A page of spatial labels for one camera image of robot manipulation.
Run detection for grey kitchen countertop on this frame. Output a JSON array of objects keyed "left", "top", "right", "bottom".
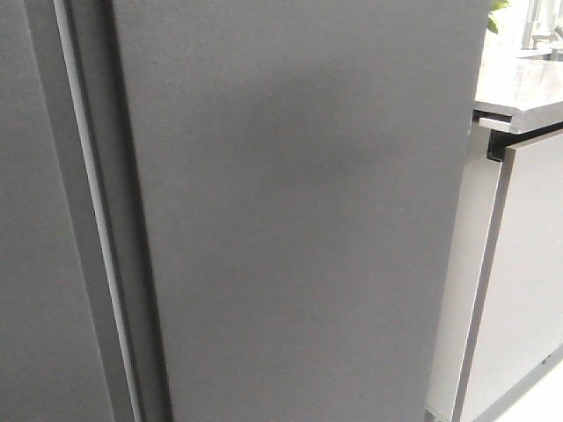
[{"left": 473, "top": 43, "right": 562, "bottom": 135}]

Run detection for white kitchen cabinet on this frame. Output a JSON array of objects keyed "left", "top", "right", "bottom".
[{"left": 427, "top": 125, "right": 562, "bottom": 421}]

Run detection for metal kitchen faucet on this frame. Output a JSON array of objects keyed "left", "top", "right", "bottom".
[{"left": 522, "top": 0, "right": 562, "bottom": 49}]

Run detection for green plant leaves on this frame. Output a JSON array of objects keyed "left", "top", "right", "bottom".
[{"left": 486, "top": 0, "right": 511, "bottom": 35}]

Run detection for grey fridge door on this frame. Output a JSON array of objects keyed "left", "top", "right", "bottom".
[
  {"left": 67, "top": 1, "right": 489, "bottom": 421},
  {"left": 1, "top": 1, "right": 113, "bottom": 421}
]

